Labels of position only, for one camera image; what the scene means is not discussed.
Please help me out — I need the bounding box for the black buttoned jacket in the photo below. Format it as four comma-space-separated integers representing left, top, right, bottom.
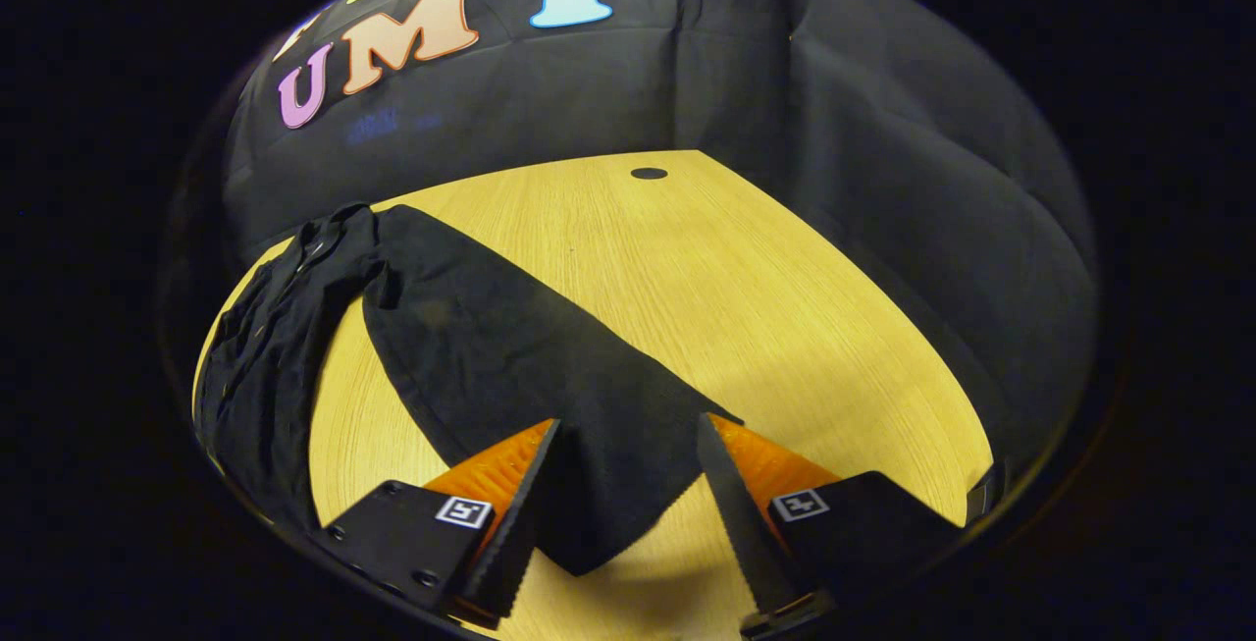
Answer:
193, 202, 744, 577

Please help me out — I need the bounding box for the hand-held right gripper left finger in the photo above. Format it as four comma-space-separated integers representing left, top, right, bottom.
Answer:
312, 417, 562, 630

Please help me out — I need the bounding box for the black backdrop cloth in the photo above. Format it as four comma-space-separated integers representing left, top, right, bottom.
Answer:
162, 0, 1100, 485

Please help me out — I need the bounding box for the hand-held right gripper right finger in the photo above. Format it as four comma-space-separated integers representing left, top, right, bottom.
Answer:
697, 412, 968, 640

